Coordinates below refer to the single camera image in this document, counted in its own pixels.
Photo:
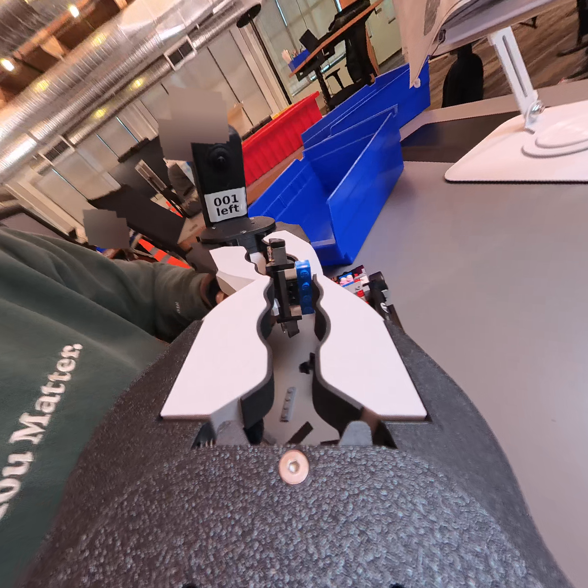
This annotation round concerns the blue and black lego assembly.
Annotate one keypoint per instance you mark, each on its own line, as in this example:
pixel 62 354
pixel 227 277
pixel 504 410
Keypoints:
pixel 291 289

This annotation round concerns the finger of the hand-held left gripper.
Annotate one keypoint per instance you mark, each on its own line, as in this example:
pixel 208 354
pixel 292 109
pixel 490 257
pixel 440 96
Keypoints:
pixel 234 268
pixel 298 243

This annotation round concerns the person's left forearm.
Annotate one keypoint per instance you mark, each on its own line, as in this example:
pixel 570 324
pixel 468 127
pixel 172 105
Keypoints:
pixel 156 294

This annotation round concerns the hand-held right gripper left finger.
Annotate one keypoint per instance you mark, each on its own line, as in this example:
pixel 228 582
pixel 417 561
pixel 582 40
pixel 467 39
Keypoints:
pixel 216 363

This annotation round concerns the red plastic bin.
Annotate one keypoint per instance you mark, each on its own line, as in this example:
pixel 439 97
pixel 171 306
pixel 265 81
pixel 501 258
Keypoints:
pixel 280 133

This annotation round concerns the black standing desk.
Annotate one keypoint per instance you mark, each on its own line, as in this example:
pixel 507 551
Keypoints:
pixel 335 46

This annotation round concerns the blue plastic bin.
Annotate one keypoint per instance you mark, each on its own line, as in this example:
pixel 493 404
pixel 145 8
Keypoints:
pixel 404 92
pixel 340 124
pixel 358 193

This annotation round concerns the grey lego plate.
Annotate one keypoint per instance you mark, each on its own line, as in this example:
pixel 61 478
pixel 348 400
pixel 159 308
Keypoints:
pixel 288 404

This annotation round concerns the black lego car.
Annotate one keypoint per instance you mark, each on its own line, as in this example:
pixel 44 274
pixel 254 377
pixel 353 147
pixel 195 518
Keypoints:
pixel 367 289

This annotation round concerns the silver spiral air duct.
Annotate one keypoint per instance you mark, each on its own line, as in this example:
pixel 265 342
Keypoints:
pixel 92 78

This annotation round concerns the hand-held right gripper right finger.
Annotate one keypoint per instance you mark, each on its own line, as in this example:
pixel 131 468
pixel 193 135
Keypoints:
pixel 367 363

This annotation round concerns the black lego bar tile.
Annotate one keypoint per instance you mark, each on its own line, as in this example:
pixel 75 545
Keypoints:
pixel 298 434

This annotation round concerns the white monitor stand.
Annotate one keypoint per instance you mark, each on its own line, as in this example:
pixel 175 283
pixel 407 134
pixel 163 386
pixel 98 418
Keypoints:
pixel 528 147

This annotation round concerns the orange traffic cone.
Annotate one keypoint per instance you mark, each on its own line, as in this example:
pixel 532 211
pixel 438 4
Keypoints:
pixel 160 252

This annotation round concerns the person's green sweater torso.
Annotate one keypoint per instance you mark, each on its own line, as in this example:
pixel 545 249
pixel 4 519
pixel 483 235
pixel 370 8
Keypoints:
pixel 69 367

